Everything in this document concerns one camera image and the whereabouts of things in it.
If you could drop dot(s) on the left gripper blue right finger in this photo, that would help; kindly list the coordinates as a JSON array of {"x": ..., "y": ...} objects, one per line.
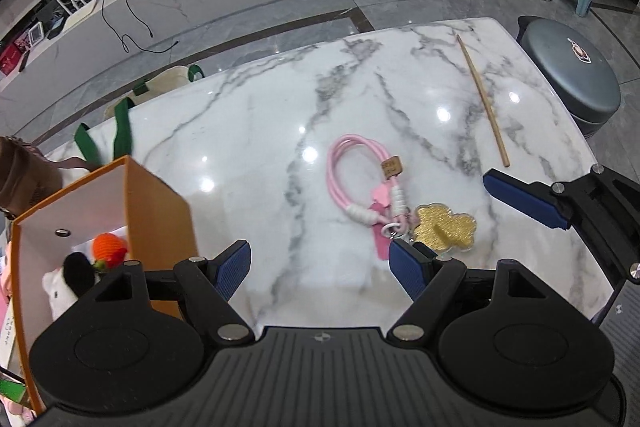
[{"x": 429, "y": 281}]

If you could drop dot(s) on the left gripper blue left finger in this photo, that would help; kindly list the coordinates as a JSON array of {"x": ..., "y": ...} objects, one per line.
[{"x": 205, "y": 288}]

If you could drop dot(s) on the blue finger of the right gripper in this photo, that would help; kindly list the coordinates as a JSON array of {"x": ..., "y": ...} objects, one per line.
[{"x": 534, "y": 199}]

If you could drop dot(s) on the orange crochet tangerine charm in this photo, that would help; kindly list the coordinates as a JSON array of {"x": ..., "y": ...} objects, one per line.
[{"x": 109, "y": 251}]

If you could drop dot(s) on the white black plush cow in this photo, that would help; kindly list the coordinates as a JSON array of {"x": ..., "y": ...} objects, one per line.
[{"x": 65, "y": 285}]

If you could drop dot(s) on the orange white storage box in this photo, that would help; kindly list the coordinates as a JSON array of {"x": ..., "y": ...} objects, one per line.
[{"x": 121, "y": 195}]

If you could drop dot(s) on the grey round stool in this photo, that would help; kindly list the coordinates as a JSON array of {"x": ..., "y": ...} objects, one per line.
[{"x": 575, "y": 68}]

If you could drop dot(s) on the wooden chopstick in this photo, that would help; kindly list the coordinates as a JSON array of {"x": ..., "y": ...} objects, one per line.
[{"x": 486, "y": 103}]

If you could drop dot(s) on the white wifi router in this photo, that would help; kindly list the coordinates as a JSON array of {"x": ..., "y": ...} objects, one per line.
[{"x": 75, "y": 11}]

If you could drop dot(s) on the pink rope lanyard keychain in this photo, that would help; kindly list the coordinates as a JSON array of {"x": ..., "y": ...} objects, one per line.
[{"x": 363, "y": 180}]

